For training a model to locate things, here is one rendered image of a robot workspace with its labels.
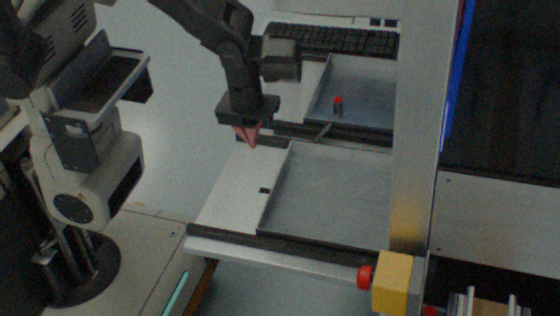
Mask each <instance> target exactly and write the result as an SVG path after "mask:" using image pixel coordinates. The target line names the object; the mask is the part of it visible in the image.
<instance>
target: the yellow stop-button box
mask: <svg viewBox="0 0 560 316"><path fill-rule="evenodd" d="M425 266H426V259H425V258H421V257H417V256H415V257H413V256H409V255H405V254H401V253H396V252H391V251H386V250H381V251H380V253H379V260H378V263H377V267H376V269H375V272H374V276H373V280H372V303H371V308H372V310H373V311H375V312H378V313H383V314H387V315H392V316H418V314H419V310H418V307H419V300H420V294H421V290H422V281H423V276H424V271H425Z"/></svg>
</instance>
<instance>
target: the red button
mask: <svg viewBox="0 0 560 316"><path fill-rule="evenodd" d="M372 280H373V267H371V266H367V265H363V266H360V268H359V269H358V274H357V280H356V283H357V286H358V288H359V289H361V290H365V291H369V290H370V285H371V283H372Z"/></svg>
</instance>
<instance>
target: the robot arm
mask: <svg viewBox="0 0 560 316"><path fill-rule="evenodd" d="M144 1H147V2H148V3H150V4H151V5H153V6H154V7H155V8H158V9H159V10H160V11H162V12H163V13H165V15H168V16H169V17H171V19H172V20H174V21H176V22H177V23H178V24H179V25H180V26H181V27H183V29H184V31H185V32H187V33H189V34H190V35H192V36H193V37H195V39H199V40H200V45H202V46H203V47H205V48H206V49H207V50H209V51H211V52H213V53H214V54H216V55H217V56H218V57H219V59H220V62H221V64H222V67H224V72H225V77H226V81H227V86H228V90H226V91H225V92H224V94H223V96H222V98H221V99H220V101H219V102H218V105H217V106H216V108H215V109H214V114H215V117H216V118H217V119H218V124H219V125H231V128H232V130H234V131H235V132H236V133H237V134H238V135H239V136H240V137H242V138H243V139H244V140H245V141H246V143H247V144H248V145H249V146H250V148H251V149H255V147H256V145H257V143H258V138H259V129H260V126H261V125H262V122H263V121H265V122H267V124H268V125H269V124H271V123H272V121H273V119H274V113H278V112H279V108H280V106H279V105H280V104H281V101H280V96H279V95H275V94H263V91H262V85H261V79H260V76H261V77H263V79H264V83H285V84H300V82H301V78H302V68H303V58H302V51H301V48H300V44H299V42H298V41H295V40H284V39H272V38H269V35H252V30H253V22H254V15H253V12H252V11H251V10H250V9H249V8H248V7H246V6H245V5H243V4H242V3H241V2H240V1H237V0H144ZM49 50H50V46H49V44H48V42H47V41H46V39H45V38H44V37H43V36H42V35H40V34H39V33H38V32H36V31H34V30H33V28H32V25H31V24H30V21H29V20H28V19H26V18H23V17H18V16H17V11H16V9H15V8H14V5H13V2H12V1H11V0H0V96H3V97H5V98H8V99H12V100H23V99H26V98H28V97H29V95H30V93H31V92H33V90H34V88H35V85H36V82H37V78H38V76H39V75H40V72H41V69H42V66H43V64H44V63H45V60H46V58H47V55H48V52H49Z"/></svg>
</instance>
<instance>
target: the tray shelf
mask: <svg viewBox="0 0 560 316"><path fill-rule="evenodd" d="M324 67H325V62H311V61H305V60H303V68H302V78H301V82H300V84H285V83H267V84H266V85H265V87H264V90H263V94H275V95H279V96H280V101H281V104H280V105H279V106H280V108H279V112H278V113H274V119H273V120H284V121H289V122H295V123H301V124H303V115H304V112H305V109H306V108H307V106H308V104H309V102H310V98H311V96H312V94H313V92H314V90H315V86H316V84H317V83H318V80H319V78H320V74H321V73H322V71H323V68H324ZM317 143H322V144H328V145H339V146H345V147H350V148H356V149H361V150H372V151H378V152H384V153H389V154H392V153H393V147H387V146H382V145H370V144H364V143H359V142H353V141H347V140H335V139H330V138H325V137H321V138H320V140H318V141H317ZM286 151H287V149H283V148H277V147H272V146H266V145H256V147H255V149H251V148H250V146H249V145H248V144H247V143H244V142H239V141H237V142H236V143H235V145H234V146H233V150H232V151H231V153H230V155H229V156H228V160H227V161H226V163H225V165H223V169H222V170H221V172H220V174H219V175H218V179H217V181H216V182H215V184H214V186H213V188H212V190H211V191H210V193H209V195H208V196H207V200H206V201H205V203H204V205H203V207H202V209H201V211H200V212H199V214H198V216H197V217H196V221H195V223H197V224H202V225H207V226H211V227H219V228H224V229H228V230H233V231H237V232H246V233H250V234H254V235H256V233H255V227H256V225H257V223H258V221H259V216H260V215H261V212H262V211H263V209H264V205H265V202H266V201H267V198H268V196H269V195H268V194H264V193H259V189H260V187H264V188H269V189H271V188H272V186H273V184H274V180H275V178H276V175H277V174H278V171H279V167H280V165H281V164H282V161H283V160H284V155H285V153H286ZM182 247H183V250H184V252H185V253H190V254H193V255H201V256H206V257H210V258H214V259H218V260H226V261H230V262H234V263H238V264H243V265H245V264H247V265H250V266H254V267H258V268H263V269H267V270H274V271H279V272H283V273H287V274H291V275H300V276H303V277H307V278H311V279H316V280H320V281H324V282H332V283H336V284H340V285H344V286H348V287H353V288H357V289H359V288H358V286H357V283H356V280H357V274H358V269H359V268H355V267H351V266H347V265H337V264H333V263H329V262H325V261H321V260H316V259H308V258H304V257H300V256H295V255H291V254H287V253H279V252H274V251H270V250H266V249H262V248H253V247H248V246H244V245H240V244H236V243H227V242H223V241H219V240H215V239H211V238H202V237H198V236H194V235H190V234H188V235H187V237H186V239H185V242H184V244H183V245H182ZM433 278H434V274H433V273H429V272H427V278H426V283H425V288H424V294H423V296H427V297H430V294H431V289H432V283H433Z"/></svg>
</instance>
